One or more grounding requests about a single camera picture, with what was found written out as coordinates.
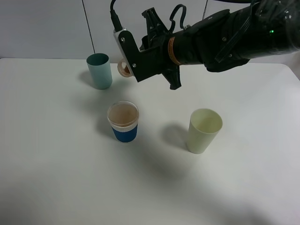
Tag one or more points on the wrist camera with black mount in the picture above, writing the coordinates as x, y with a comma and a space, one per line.
130, 53

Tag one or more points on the drink bottle with pink label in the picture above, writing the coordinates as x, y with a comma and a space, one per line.
123, 69

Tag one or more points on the glass cup with blue sleeve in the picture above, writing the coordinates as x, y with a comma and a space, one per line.
123, 117

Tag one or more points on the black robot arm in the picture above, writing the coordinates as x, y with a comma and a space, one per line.
221, 41

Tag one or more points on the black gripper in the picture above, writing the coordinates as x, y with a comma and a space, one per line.
155, 59

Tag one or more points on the light green plastic cup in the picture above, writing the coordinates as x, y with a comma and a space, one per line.
204, 125

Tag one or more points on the teal plastic cup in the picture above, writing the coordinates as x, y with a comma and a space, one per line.
100, 70

